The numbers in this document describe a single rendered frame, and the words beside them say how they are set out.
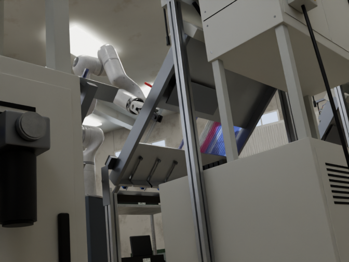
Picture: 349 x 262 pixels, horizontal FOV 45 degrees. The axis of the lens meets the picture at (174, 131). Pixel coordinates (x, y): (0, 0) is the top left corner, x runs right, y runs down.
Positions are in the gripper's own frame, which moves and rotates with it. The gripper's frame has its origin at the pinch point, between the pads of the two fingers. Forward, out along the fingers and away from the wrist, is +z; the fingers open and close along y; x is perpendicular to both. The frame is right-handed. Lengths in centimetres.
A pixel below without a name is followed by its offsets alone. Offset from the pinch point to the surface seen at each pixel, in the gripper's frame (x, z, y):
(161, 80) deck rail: -16.4, 6.5, -9.9
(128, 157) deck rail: 19.1, 2.6, -9.7
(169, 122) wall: 144, -700, 656
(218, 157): 14, -1, 50
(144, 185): 32.3, 0.1, 6.4
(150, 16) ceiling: -77, -452, 306
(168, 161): 20.2, -1.6, 17.4
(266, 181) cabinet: -1, 69, -10
